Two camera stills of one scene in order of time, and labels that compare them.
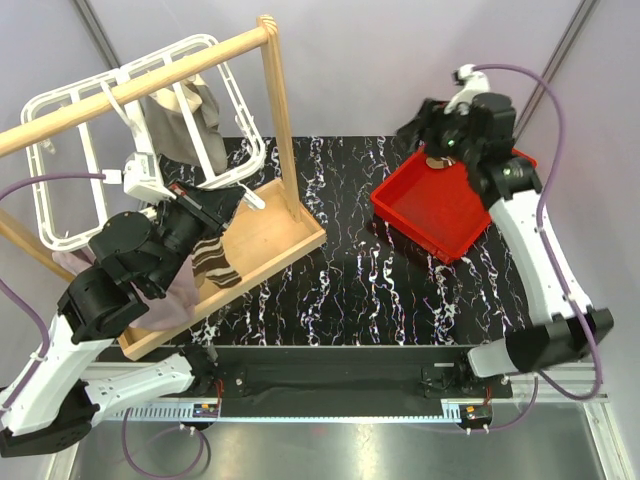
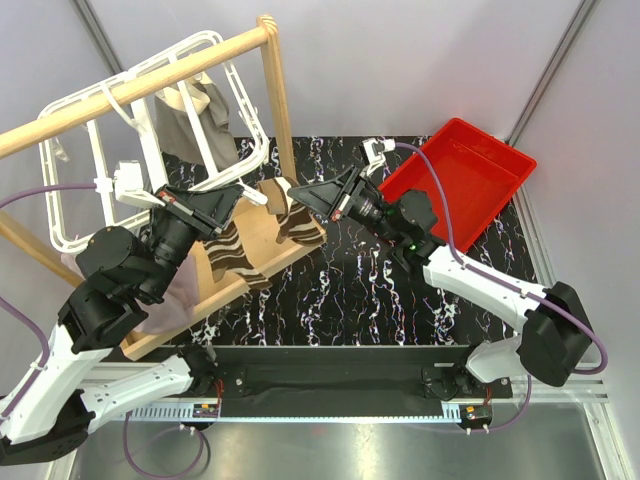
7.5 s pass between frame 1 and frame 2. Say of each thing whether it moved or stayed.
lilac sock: stayed
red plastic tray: stayed
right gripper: moved
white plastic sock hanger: moved
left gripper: stayed
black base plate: stayed
